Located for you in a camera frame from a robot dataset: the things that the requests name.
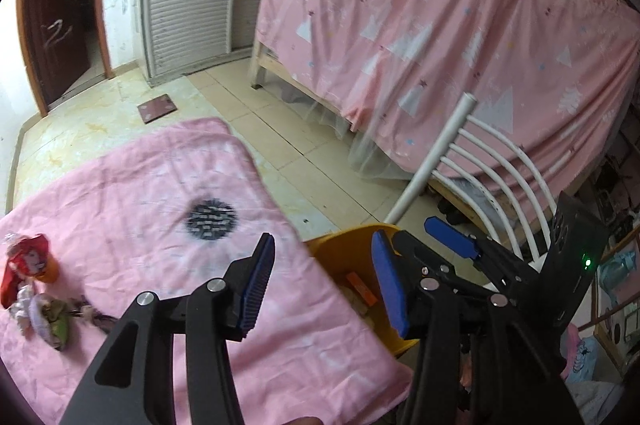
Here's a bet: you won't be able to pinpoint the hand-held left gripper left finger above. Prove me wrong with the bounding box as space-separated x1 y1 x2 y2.
57 232 277 425

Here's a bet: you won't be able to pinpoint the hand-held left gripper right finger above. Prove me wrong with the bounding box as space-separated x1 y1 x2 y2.
371 229 586 425

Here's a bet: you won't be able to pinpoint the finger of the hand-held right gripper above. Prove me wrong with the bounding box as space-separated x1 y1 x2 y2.
392 231 495 293
424 216 545 292

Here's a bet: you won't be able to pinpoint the long orange box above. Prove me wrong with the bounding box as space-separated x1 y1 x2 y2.
345 272 378 306

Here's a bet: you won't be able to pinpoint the yellow plastic bin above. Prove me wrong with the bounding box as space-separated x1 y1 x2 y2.
305 222 423 358

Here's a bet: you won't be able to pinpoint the black shoes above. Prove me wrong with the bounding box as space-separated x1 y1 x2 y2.
435 194 473 227

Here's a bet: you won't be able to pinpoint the wooden shelf rack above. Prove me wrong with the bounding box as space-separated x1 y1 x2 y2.
595 225 640 371

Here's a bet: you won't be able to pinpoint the pink garment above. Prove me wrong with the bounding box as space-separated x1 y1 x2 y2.
560 325 606 381

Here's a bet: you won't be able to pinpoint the white metal chair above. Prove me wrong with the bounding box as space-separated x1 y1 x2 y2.
384 92 563 273

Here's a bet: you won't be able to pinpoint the white tulle bed skirt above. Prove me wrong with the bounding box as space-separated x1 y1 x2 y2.
300 95 418 182

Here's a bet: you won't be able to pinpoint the pink printed blanket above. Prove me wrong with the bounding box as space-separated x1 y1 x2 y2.
0 116 413 425

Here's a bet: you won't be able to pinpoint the dark striped cloth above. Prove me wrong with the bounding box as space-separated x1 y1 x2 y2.
70 297 118 336

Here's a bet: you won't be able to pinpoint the orange plastic cup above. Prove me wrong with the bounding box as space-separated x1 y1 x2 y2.
32 250 61 283

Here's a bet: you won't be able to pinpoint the brown floor mat tile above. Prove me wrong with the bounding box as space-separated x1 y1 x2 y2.
137 92 180 124

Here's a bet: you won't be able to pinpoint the green and white snack packet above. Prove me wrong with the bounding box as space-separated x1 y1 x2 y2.
10 285 76 352

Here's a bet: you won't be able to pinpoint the pink bed curtain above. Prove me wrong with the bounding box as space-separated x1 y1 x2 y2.
250 0 640 251

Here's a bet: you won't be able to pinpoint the red snack packet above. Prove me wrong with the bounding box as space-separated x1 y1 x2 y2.
0 232 53 308

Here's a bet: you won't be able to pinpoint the pink printed curtain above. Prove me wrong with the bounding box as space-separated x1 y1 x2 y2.
255 0 640 178

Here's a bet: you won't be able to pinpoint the dark brown door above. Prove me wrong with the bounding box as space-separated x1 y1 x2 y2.
20 0 93 106

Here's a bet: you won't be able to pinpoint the brown wooden door frame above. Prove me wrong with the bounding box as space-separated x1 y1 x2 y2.
15 0 113 116

